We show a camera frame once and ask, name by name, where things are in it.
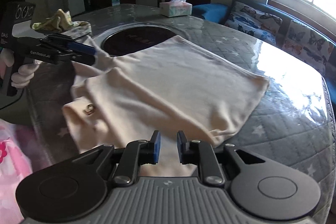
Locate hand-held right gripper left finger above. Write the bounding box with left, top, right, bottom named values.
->
left=71, top=131, right=161, bottom=186

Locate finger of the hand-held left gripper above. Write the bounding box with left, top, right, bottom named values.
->
left=42, top=34, right=96, bottom=55
left=56, top=52, right=95, bottom=65

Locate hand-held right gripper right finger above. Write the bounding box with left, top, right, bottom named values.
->
left=177, top=130, right=265, bottom=185

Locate pale peach garment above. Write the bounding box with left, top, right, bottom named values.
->
left=62, top=35, right=271, bottom=177

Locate person's left hand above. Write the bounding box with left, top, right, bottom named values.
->
left=0, top=50, right=40, bottom=88

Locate floral patterned cloth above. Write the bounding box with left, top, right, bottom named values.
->
left=31, top=9, right=92, bottom=39

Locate black round induction cooker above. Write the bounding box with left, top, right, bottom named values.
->
left=101, top=30, right=179, bottom=56

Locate white tissue box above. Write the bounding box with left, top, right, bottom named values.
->
left=159, top=0, right=193, bottom=17

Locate pink floral clothing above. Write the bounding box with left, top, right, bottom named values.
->
left=0, top=119, right=34, bottom=224

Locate dark blue sofa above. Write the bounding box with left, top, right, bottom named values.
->
left=193, top=0, right=336, bottom=109

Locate butterfly print cushion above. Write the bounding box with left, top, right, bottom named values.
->
left=282, top=20, right=335, bottom=72
left=224, top=1, right=283, bottom=42

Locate black cable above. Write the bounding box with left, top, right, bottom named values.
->
left=0, top=89, right=25, bottom=110

